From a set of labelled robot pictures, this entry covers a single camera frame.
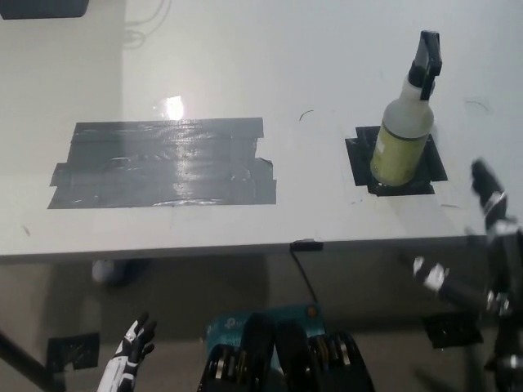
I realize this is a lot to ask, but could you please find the robot right hand white and black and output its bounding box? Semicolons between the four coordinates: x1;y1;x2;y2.
411;158;523;327

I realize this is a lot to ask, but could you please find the robot left hand white and black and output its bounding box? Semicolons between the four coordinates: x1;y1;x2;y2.
96;311;159;392

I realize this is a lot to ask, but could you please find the spray bottle with black trigger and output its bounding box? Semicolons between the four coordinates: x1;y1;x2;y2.
369;30;443;185

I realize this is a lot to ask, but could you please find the black ribbed robot torso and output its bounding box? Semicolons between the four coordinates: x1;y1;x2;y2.
197;312;375;392

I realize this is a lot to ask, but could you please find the black floor tape patch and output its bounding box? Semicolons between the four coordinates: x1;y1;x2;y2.
46;332;101;372
422;313;485;349

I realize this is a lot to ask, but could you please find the white round object under table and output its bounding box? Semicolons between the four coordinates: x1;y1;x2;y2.
91;259;132;287

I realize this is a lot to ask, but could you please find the dark metal table leg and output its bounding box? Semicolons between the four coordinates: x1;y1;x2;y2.
0;325;67;392

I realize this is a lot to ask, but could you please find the teal router box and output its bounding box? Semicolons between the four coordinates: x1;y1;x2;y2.
203;301;328;368

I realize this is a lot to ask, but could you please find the small black tape square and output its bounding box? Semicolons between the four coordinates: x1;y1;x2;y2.
344;125;448;198

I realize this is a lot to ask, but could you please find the black tape strip on table edge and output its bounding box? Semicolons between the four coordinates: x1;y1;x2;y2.
288;239;324;252

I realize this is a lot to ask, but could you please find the flat black box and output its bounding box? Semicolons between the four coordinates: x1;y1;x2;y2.
0;0;90;20

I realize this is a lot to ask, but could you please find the thin black cable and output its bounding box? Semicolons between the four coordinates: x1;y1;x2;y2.
290;248;320;305

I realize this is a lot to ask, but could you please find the large grey duct tape patch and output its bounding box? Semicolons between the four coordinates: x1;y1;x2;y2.
47;117;277;210

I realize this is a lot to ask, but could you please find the white cable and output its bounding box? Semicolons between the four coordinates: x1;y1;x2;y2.
121;0;173;51

